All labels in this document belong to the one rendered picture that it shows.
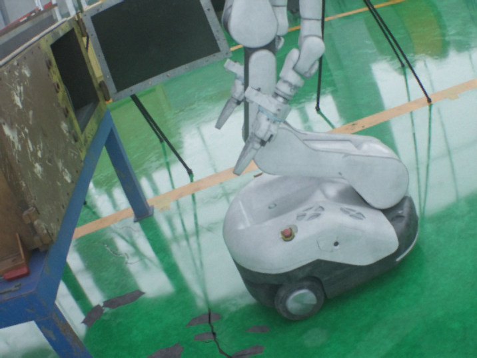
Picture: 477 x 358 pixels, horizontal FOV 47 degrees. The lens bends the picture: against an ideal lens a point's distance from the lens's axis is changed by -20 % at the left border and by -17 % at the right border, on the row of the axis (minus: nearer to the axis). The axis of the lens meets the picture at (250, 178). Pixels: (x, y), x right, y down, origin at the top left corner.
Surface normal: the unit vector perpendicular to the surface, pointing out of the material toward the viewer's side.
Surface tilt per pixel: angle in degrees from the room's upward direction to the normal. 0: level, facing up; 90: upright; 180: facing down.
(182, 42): 90
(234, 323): 0
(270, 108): 67
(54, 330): 90
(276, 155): 90
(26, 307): 90
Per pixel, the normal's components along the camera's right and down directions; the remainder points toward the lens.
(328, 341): -0.34, -0.85
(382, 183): 0.16, 0.36
